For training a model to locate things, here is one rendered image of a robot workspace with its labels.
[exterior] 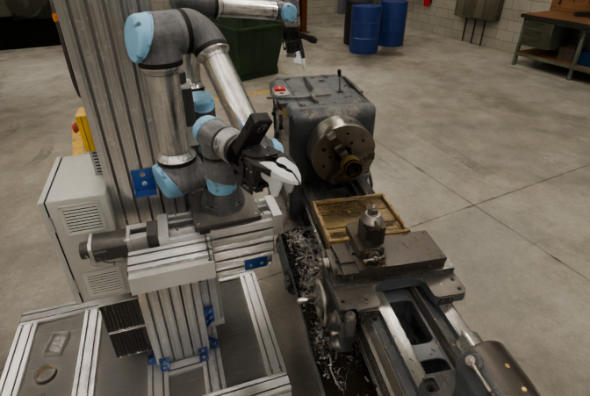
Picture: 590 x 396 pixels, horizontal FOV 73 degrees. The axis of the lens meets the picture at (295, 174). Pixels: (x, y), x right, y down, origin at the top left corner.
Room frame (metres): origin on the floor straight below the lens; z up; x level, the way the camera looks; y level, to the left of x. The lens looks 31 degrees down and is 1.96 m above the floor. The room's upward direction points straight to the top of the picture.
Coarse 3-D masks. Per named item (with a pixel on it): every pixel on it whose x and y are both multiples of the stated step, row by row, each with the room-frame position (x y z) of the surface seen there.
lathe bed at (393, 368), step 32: (320, 192) 1.71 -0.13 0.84; (352, 192) 1.70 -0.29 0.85; (416, 288) 1.06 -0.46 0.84; (384, 320) 0.90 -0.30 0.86; (416, 320) 0.99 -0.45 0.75; (448, 320) 0.89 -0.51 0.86; (384, 352) 0.77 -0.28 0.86; (416, 352) 0.79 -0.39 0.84; (448, 352) 0.78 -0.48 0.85; (384, 384) 0.71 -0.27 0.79; (416, 384) 0.67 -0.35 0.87
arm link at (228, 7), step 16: (176, 0) 1.66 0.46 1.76; (192, 0) 1.62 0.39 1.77; (208, 0) 1.63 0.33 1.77; (224, 0) 1.67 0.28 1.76; (240, 0) 1.71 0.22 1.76; (256, 0) 1.76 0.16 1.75; (208, 16) 1.63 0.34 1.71; (224, 16) 1.68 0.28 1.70; (240, 16) 1.70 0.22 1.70; (256, 16) 1.74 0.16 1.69; (272, 16) 1.77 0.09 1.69; (288, 16) 1.78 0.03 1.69
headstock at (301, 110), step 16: (272, 80) 2.29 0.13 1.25; (288, 80) 2.28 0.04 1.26; (320, 80) 2.28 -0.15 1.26; (336, 80) 2.28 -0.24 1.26; (288, 96) 2.01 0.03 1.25; (336, 96) 2.01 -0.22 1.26; (352, 96) 2.01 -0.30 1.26; (272, 112) 2.26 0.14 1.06; (288, 112) 1.83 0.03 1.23; (304, 112) 1.81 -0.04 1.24; (320, 112) 1.82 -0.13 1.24; (336, 112) 1.83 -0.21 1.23; (352, 112) 1.85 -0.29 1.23; (368, 112) 1.86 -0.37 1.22; (288, 128) 1.81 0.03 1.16; (304, 128) 1.79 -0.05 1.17; (368, 128) 1.85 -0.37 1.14; (288, 144) 1.81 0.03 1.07; (304, 144) 1.79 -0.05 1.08; (304, 160) 1.79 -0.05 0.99; (304, 176) 1.79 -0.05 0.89
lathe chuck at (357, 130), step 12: (336, 120) 1.72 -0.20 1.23; (324, 132) 1.68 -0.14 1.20; (336, 132) 1.66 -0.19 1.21; (348, 132) 1.67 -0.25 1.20; (360, 132) 1.68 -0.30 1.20; (312, 144) 1.68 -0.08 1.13; (324, 144) 1.65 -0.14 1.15; (348, 144) 1.67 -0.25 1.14; (360, 144) 1.68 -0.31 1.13; (372, 144) 1.70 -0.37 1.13; (312, 156) 1.64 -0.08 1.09; (324, 156) 1.65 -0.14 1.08; (336, 156) 1.74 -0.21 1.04; (324, 168) 1.65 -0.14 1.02; (348, 180) 1.67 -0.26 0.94
